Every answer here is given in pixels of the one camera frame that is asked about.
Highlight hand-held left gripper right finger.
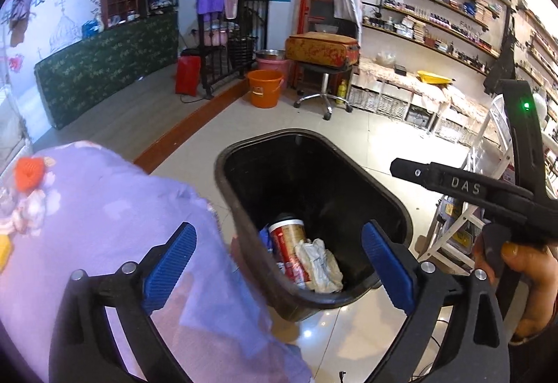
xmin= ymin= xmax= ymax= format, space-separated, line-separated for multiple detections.
xmin=362 ymin=221 xmax=511 ymax=383

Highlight black tower model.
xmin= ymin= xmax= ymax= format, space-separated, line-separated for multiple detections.
xmin=484 ymin=19 xmax=519 ymax=97

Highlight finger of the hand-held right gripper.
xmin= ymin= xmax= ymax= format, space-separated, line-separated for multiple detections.
xmin=389 ymin=157 xmax=442 ymax=193

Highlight yellow tray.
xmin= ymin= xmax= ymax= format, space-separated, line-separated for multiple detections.
xmin=416 ymin=70 xmax=454 ymax=86

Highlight orange bucket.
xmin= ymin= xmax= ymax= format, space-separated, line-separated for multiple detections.
xmin=247 ymin=70 xmax=284 ymax=109

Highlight person's right hand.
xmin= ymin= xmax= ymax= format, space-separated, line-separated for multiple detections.
xmin=473 ymin=235 xmax=558 ymax=344

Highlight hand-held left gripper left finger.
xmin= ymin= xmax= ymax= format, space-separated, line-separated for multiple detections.
xmin=49 ymin=222 xmax=198 ymax=383

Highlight blue wrapper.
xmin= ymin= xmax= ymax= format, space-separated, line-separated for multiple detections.
xmin=261 ymin=226 xmax=280 ymax=255

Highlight yellow packet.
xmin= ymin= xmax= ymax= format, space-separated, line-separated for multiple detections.
xmin=0 ymin=235 xmax=13 ymax=273

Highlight orange knitted item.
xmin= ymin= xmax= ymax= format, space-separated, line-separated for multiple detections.
xmin=13 ymin=156 xmax=46 ymax=193

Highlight pink bucket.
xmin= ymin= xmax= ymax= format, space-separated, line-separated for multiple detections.
xmin=257 ymin=57 xmax=291 ymax=76

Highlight black trash bin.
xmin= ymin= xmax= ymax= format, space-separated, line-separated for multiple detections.
xmin=214 ymin=128 xmax=414 ymax=322

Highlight red cylindrical snack can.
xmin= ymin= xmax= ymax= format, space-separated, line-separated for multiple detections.
xmin=267 ymin=213 xmax=312 ymax=290

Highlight black swivel stool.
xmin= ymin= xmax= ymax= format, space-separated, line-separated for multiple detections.
xmin=294 ymin=63 xmax=354 ymax=121

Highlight low cabinet with lace cloth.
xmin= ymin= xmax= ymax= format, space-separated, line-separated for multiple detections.
xmin=349 ymin=56 xmax=493 ymax=145

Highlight green patterned counter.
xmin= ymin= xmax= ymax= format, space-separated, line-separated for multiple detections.
xmin=34 ymin=10 xmax=180 ymax=130

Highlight wall shelves with products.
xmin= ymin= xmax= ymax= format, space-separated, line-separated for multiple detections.
xmin=357 ymin=0 xmax=558 ymax=127

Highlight black metal rack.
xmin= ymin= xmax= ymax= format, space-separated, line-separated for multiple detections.
xmin=197 ymin=0 xmax=270 ymax=100

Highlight white step rack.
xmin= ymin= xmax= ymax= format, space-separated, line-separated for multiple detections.
xmin=418 ymin=95 xmax=517 ymax=270

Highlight white plastic bag red print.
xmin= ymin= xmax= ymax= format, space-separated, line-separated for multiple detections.
xmin=295 ymin=238 xmax=344 ymax=293

